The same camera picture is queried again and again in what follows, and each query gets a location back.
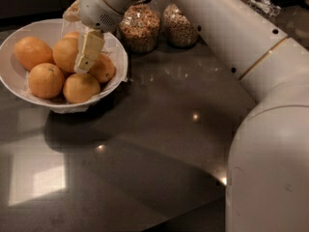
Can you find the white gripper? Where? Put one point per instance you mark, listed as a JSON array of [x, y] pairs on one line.
[[96, 11]]

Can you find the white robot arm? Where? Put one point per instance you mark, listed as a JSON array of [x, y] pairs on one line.
[[268, 166]]

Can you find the white bowl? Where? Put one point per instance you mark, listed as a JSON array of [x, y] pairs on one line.
[[14, 76]]

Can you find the orange back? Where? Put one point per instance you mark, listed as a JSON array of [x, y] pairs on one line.
[[73, 34]]

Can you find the orange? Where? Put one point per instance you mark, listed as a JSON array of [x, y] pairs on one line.
[[64, 54], [73, 34], [103, 70], [31, 51], [79, 88], [46, 81]]

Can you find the orange top centre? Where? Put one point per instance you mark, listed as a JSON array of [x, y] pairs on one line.
[[64, 54]]

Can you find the orange far left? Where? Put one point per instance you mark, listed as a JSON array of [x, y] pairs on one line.
[[31, 51]]

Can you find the glass jar mixed grains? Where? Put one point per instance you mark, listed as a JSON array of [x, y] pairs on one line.
[[140, 27]]

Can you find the orange front right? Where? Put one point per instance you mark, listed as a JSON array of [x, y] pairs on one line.
[[79, 88]]

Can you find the orange front left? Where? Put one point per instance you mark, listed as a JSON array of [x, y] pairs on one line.
[[46, 81]]

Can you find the glass jar pale beans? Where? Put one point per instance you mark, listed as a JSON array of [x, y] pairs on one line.
[[178, 30]]

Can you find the clear plastic wrapped packet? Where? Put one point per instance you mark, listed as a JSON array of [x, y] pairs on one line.
[[263, 7]]

